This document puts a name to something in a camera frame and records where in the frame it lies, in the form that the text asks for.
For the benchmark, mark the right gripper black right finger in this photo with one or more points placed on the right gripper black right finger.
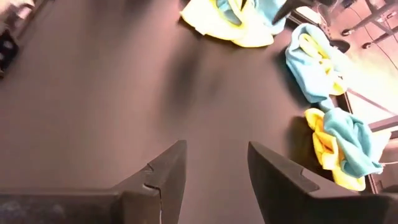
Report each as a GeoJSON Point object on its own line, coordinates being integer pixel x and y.
{"type": "Point", "coordinates": [289, 193]}

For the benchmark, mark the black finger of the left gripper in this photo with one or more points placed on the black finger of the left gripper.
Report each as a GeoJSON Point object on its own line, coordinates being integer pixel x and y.
{"type": "Point", "coordinates": [242, 3]}
{"type": "Point", "coordinates": [287, 7]}

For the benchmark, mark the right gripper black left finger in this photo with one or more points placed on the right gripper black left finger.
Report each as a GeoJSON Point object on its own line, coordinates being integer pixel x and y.
{"type": "Point", "coordinates": [161, 193]}

